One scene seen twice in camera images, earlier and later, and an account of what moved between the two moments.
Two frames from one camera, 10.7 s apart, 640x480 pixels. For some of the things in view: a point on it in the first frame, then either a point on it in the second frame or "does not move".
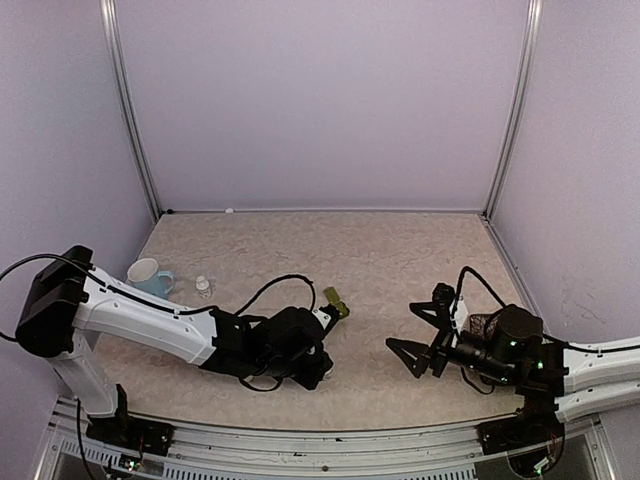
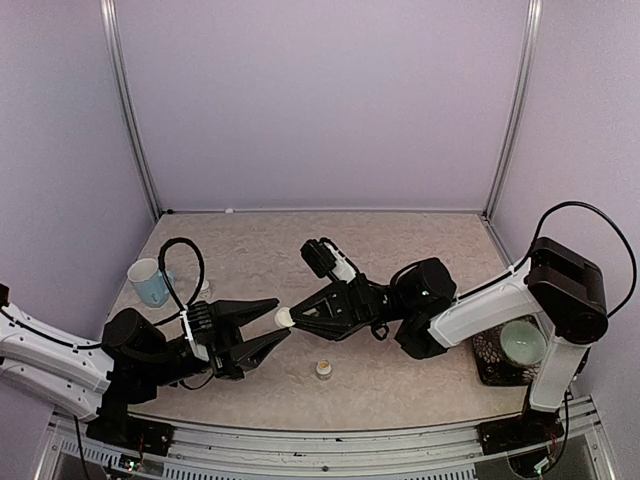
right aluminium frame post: (535, 18) does not move
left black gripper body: (309, 378) to (220, 361)
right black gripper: (424, 354) to (361, 309)
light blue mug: (143, 274) does not move
